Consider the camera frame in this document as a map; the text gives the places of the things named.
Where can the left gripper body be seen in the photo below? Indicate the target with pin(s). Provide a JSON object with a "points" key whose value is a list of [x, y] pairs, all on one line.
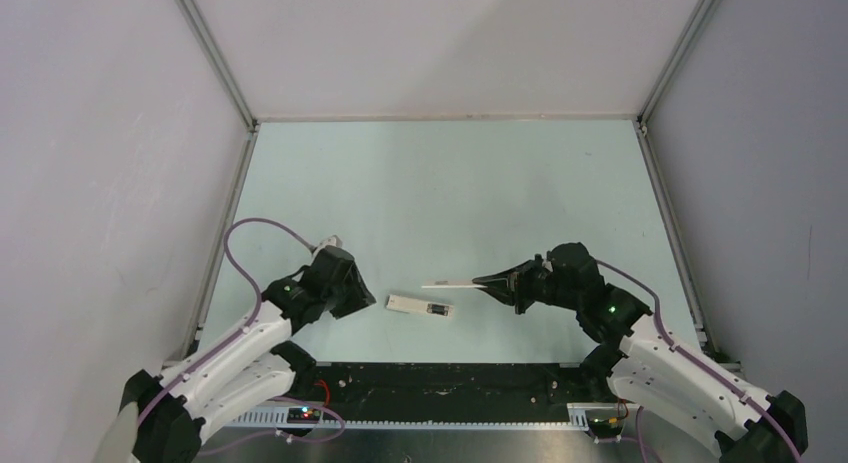
{"points": [[330, 295]]}

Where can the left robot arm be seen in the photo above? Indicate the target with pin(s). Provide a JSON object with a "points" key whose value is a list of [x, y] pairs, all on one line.
{"points": [[183, 406]]}

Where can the white battery cover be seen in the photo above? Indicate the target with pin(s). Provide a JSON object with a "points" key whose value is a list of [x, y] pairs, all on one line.
{"points": [[450, 284]]}

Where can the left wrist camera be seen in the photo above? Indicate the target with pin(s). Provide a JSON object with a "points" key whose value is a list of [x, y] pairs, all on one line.
{"points": [[330, 241]]}

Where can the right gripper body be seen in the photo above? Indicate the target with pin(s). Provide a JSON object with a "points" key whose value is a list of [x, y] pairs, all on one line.
{"points": [[536, 287]]}

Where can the white remote control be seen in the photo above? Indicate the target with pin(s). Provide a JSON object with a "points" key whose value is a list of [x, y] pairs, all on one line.
{"points": [[413, 306]]}

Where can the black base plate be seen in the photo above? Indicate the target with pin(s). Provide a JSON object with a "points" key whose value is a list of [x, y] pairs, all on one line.
{"points": [[451, 392]]}

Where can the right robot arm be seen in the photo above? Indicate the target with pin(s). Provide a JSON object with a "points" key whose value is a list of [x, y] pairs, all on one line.
{"points": [[641, 361]]}

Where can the black battery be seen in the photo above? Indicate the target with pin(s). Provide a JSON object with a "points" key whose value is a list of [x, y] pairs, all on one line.
{"points": [[438, 309]]}

